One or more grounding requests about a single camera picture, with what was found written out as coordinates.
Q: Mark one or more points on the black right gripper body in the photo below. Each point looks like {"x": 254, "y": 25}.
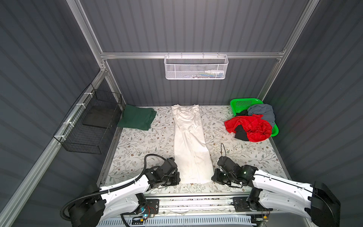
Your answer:
{"x": 220, "y": 177}

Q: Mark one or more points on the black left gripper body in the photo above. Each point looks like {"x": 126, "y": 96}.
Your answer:
{"x": 173, "y": 180}

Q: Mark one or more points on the white printed t shirt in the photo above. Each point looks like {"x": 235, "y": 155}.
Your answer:
{"x": 190, "y": 151}

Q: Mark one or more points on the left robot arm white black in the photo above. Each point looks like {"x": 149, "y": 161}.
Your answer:
{"x": 114, "y": 201}

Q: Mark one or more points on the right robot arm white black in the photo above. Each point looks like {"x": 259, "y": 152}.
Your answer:
{"x": 316, "y": 202}

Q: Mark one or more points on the floral patterned table mat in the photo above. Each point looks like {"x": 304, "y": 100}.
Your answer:
{"x": 133, "y": 145}

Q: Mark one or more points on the red t shirt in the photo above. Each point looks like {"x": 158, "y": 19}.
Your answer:
{"x": 249, "y": 128}

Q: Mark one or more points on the folded dark green t shirt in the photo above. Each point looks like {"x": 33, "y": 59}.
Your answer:
{"x": 137, "y": 118}

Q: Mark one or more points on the green plastic laundry basket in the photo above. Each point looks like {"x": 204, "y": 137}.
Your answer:
{"x": 240, "y": 104}

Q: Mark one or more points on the grey blue t shirt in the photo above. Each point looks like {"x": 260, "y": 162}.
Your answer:
{"x": 265, "y": 110}

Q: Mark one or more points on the white bottle in basket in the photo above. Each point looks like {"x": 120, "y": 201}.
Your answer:
{"x": 217, "y": 73}

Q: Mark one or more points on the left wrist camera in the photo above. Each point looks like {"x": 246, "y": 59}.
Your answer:
{"x": 169, "y": 166}

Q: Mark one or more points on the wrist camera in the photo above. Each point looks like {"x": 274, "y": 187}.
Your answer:
{"x": 227, "y": 163}
{"x": 169, "y": 166}

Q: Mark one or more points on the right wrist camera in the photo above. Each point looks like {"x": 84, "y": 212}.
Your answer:
{"x": 227, "y": 163}

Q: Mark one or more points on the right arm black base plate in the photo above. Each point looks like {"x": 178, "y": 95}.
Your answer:
{"x": 241, "y": 204}

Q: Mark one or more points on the aluminium mounting rail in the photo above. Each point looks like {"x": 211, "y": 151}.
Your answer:
{"x": 195, "y": 205}

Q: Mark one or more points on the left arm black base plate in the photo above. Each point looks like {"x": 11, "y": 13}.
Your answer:
{"x": 150, "y": 207}

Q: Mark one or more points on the white slotted cable duct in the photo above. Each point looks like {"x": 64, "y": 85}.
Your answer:
{"x": 182, "y": 221}

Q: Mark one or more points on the black wire mesh basket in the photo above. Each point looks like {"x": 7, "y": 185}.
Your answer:
{"x": 93, "y": 123}

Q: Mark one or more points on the white wire mesh basket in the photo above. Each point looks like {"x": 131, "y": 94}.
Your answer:
{"x": 193, "y": 67}

